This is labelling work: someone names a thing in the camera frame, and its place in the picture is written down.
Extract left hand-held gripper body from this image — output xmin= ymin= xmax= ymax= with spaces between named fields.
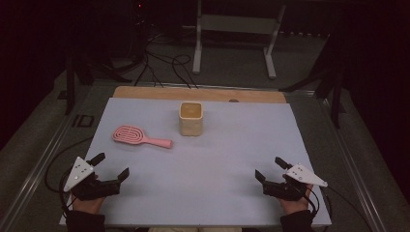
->
xmin=63 ymin=157 xmax=122 ymax=201

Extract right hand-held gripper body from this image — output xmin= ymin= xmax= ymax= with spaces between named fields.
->
xmin=262 ymin=162 xmax=329 ymax=202

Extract pink hairbrush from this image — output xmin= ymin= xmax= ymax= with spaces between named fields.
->
xmin=111 ymin=125 xmax=174 ymax=150

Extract beige square holder cup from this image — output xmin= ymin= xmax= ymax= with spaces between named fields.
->
xmin=178 ymin=101 xmax=204 ymax=137

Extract person's right hand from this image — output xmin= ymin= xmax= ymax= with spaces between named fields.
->
xmin=278 ymin=185 xmax=313 ymax=216

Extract person's left hand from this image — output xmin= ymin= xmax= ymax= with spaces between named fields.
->
xmin=72 ymin=196 xmax=105 ymax=215

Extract pale blue table cover sheet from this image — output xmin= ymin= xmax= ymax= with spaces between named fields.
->
xmin=59 ymin=97 xmax=333 ymax=227

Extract black tripod stand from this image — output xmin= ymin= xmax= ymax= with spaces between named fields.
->
xmin=64 ymin=47 xmax=133 ymax=116
xmin=279 ymin=28 xmax=347 ymax=130

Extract white metal stand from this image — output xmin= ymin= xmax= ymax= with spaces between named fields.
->
xmin=191 ymin=0 xmax=287 ymax=80

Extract left hand-held gripper cable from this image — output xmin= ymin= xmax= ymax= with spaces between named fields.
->
xmin=44 ymin=136 xmax=95 ymax=220

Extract hand-held gripper cable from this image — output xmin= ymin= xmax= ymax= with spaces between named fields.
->
xmin=44 ymin=136 xmax=95 ymax=220
xmin=304 ymin=186 xmax=371 ymax=232

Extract right hand-held gripper cable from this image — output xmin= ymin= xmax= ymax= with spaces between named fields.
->
xmin=304 ymin=186 xmax=371 ymax=232

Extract aluminium frame rail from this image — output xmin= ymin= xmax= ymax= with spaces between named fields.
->
xmin=317 ymin=93 xmax=385 ymax=232
xmin=0 ymin=93 xmax=95 ymax=232

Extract black floor cables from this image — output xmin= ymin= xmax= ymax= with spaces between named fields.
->
xmin=133 ymin=32 xmax=199 ymax=90

